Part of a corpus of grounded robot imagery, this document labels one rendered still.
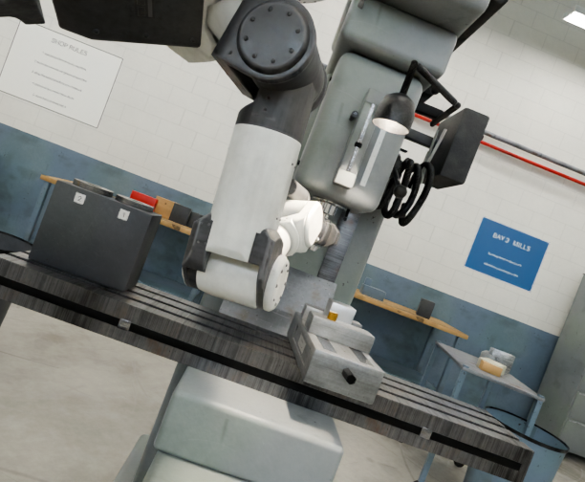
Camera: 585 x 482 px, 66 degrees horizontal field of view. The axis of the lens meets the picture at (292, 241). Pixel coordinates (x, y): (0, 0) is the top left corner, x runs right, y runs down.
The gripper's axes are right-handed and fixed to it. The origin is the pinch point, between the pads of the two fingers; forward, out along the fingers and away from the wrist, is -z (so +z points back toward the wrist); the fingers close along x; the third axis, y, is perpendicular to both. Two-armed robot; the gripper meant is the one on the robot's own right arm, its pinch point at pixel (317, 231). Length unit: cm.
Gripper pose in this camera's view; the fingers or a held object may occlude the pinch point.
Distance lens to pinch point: 107.5
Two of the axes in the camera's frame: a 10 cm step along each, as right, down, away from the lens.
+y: -3.6, 9.3, 0.0
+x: -8.9, -3.5, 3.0
